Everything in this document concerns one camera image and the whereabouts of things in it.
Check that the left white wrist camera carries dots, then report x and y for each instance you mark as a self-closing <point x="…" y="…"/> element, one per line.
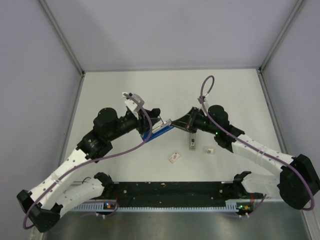
<point x="133" y="102"/>

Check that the right aluminium frame post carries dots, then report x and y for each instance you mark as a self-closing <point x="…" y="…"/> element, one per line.
<point x="294" y="13"/>

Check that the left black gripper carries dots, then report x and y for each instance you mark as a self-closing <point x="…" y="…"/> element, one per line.
<point x="143" y="121"/>

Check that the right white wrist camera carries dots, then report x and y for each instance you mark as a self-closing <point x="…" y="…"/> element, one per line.
<point x="202" y="99"/>

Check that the blue black stapler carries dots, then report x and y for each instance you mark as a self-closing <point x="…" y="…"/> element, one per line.
<point x="161" y="129"/>

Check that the grey slotted cable duct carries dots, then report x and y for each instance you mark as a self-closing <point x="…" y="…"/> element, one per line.
<point x="101" y="207"/>

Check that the grey black stapler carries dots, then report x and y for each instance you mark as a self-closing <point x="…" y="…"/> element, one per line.
<point x="192" y="141"/>

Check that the left aluminium frame post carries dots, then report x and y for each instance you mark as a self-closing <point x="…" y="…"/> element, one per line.
<point x="60" y="35"/>

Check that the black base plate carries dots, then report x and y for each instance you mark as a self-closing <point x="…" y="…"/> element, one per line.
<point x="173" y="194"/>

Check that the closed staple box red logo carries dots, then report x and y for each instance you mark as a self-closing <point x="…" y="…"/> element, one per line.
<point x="174" y="157"/>

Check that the aluminium frame post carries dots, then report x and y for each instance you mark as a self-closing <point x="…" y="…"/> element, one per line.
<point x="60" y="35"/>
<point x="294" y="13"/>

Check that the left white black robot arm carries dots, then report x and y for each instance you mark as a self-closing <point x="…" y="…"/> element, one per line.
<point x="45" y="204"/>

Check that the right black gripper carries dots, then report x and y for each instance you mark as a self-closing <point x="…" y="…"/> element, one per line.
<point x="187" y="122"/>

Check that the open staple box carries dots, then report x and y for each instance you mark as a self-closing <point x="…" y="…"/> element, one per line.
<point x="209" y="150"/>

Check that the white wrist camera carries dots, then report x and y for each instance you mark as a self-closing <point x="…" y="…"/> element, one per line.
<point x="202" y="99"/>
<point x="133" y="102"/>

